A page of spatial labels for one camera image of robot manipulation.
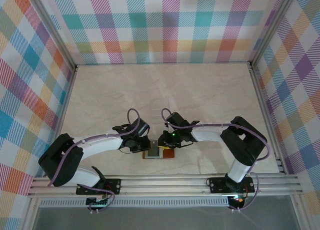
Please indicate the brown leather card holder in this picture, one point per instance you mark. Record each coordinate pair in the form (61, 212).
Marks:
(168, 154)

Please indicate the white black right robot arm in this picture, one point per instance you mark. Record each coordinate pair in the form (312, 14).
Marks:
(207, 134)

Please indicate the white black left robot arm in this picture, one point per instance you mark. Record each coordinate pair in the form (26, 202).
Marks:
(100, 144)

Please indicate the aluminium mounting rail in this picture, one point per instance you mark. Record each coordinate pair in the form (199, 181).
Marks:
(162, 183)

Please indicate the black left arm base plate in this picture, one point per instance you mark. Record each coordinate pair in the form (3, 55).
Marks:
(113, 186)

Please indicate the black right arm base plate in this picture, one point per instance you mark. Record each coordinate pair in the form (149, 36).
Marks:
(217, 185)

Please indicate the aluminium table side rail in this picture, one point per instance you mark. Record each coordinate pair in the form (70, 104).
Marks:
(65, 102)
(262, 102)

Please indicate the aluminium frame post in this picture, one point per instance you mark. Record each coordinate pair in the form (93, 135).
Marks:
(268, 32)
(56, 32)

